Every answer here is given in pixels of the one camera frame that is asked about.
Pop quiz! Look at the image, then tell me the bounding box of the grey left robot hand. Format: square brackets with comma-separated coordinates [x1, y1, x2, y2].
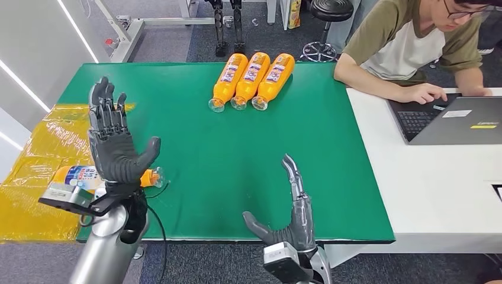
[86, 76, 162, 186]

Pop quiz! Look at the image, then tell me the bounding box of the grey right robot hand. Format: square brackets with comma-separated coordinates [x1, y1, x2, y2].
[242, 154, 318, 254]

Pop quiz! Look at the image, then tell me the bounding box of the person's right hand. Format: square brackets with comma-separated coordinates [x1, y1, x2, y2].
[400, 82, 448, 104]

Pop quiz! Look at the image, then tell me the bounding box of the orange juice bottle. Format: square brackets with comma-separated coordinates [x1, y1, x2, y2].
[230, 51, 271, 111]
[51, 164, 167, 193]
[251, 53, 295, 112]
[208, 53, 249, 114]

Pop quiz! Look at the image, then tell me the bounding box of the grey laptop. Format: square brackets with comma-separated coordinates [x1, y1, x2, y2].
[387, 93, 502, 146]

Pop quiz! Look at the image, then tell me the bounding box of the person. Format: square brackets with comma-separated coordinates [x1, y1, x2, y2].
[334, 0, 502, 105]

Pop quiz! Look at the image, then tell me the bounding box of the yellow film wrapped cardboard box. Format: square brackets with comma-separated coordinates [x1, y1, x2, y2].
[0, 102, 136, 242]

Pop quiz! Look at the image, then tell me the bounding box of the green table mat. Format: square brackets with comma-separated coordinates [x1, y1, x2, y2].
[56, 62, 396, 245]

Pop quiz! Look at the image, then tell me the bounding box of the black round stool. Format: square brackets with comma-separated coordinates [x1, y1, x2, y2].
[300, 0, 355, 63]

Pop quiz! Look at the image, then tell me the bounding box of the yellow printed carton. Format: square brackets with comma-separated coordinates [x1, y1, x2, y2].
[287, 0, 302, 30]

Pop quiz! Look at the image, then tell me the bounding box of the black robot leg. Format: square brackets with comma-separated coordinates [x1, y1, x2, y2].
[229, 0, 247, 54]
[204, 0, 229, 59]

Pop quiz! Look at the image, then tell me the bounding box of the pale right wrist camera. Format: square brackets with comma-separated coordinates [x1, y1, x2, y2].
[263, 241, 311, 284]

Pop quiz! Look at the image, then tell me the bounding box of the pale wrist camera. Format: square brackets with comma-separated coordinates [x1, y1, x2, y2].
[263, 241, 311, 284]
[38, 182, 96, 217]

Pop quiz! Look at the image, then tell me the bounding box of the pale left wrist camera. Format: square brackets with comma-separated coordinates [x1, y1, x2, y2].
[38, 182, 96, 217]

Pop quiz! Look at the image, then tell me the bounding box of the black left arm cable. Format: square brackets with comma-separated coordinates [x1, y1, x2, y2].
[144, 182, 170, 284]

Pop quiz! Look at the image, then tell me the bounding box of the white metal stand frame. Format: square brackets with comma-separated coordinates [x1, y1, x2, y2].
[94, 0, 215, 63]

